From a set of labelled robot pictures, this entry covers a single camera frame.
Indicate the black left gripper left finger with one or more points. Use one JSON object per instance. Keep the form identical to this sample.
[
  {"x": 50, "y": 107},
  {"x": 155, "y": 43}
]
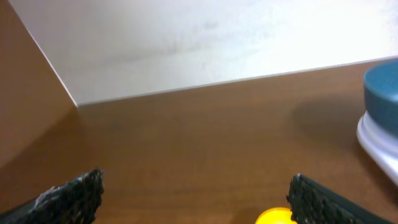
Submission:
[{"x": 76, "y": 201}]

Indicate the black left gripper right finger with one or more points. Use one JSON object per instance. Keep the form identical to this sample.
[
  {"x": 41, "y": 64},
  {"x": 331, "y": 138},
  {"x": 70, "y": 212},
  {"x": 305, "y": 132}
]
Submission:
[{"x": 312, "y": 203}]

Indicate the yellow plastic measuring scoop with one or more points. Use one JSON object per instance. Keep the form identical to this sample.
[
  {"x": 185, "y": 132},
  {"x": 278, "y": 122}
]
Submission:
[{"x": 277, "y": 215}]

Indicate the white digital kitchen scale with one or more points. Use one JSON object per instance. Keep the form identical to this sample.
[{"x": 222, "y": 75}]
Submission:
[{"x": 380, "y": 145}]

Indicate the blue plastic bowl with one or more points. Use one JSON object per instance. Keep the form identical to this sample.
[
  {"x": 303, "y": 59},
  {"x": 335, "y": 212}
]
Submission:
[{"x": 380, "y": 95}]

